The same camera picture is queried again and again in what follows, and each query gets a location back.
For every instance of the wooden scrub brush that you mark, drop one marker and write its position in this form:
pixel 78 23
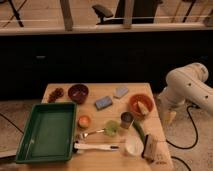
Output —
pixel 150 147

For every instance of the black office chair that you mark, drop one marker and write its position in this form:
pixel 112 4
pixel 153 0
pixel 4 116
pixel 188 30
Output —
pixel 139 11

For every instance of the orange bowl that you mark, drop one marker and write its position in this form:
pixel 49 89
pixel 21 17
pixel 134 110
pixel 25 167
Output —
pixel 133 104

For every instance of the grey blue sponge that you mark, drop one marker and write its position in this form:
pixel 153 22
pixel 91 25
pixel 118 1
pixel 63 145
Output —
pixel 120 92

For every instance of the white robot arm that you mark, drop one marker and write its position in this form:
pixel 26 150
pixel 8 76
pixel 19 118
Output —
pixel 185 83

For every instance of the small orange fruit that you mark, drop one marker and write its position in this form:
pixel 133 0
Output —
pixel 84 121

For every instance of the green plastic tray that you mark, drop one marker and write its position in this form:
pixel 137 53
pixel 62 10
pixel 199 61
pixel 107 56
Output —
pixel 49 134

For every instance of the cut apple piece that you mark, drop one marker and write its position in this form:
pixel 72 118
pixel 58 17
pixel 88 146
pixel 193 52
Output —
pixel 143 109

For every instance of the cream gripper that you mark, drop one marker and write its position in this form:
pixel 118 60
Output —
pixel 168 116

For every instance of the metal cup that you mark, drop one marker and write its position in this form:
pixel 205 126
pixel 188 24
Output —
pixel 126 120

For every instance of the dark red bowl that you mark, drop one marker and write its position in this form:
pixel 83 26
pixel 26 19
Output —
pixel 78 93

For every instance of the green handled metal spoon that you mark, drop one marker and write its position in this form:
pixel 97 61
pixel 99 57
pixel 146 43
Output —
pixel 110 129

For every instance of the bunch of dark grapes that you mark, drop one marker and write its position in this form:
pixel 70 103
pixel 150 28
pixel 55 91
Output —
pixel 54 95

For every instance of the green cucumber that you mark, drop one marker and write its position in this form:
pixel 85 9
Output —
pixel 139 130

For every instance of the wooden table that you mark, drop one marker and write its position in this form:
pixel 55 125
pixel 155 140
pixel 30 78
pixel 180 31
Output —
pixel 118 160

